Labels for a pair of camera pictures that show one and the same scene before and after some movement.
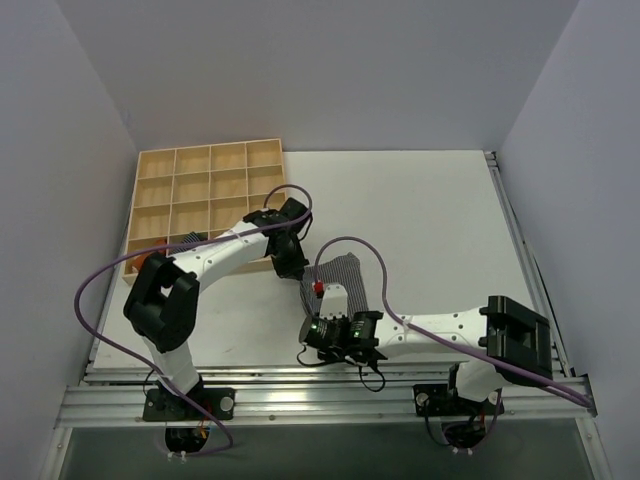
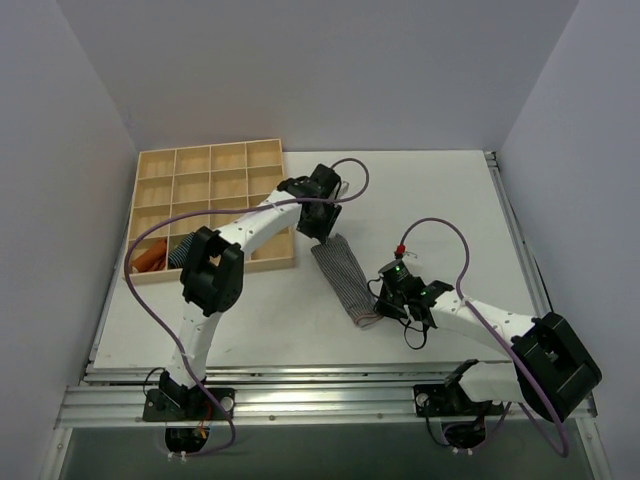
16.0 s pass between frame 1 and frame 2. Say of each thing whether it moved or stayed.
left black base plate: stayed
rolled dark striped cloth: stayed
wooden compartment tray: stayed
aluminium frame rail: stayed
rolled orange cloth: stayed
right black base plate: stayed
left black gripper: moved
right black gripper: moved
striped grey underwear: moved
